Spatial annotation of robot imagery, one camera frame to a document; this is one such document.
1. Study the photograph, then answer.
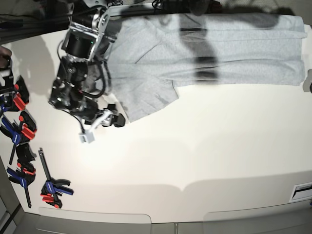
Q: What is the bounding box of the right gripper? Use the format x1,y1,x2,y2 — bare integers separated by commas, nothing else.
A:
70,98,126,128

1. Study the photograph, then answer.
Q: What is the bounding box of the grey T-shirt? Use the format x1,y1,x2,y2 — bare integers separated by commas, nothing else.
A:
99,13,307,122

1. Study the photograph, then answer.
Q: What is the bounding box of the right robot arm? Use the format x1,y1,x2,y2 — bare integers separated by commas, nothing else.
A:
48,0,125,127

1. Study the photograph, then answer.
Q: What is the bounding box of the blue red bar clamp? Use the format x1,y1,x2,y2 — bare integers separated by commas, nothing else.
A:
0,76,30,116
0,111,37,165
38,148,74,209

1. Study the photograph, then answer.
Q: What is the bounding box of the right blue red bar clamp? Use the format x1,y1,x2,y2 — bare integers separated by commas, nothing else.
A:
38,148,74,209

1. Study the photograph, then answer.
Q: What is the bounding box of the top blue red bar clamp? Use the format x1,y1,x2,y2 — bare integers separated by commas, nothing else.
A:
0,76,30,116

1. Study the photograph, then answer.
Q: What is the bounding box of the white label on table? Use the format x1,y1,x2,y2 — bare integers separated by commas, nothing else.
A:
290,182,312,202

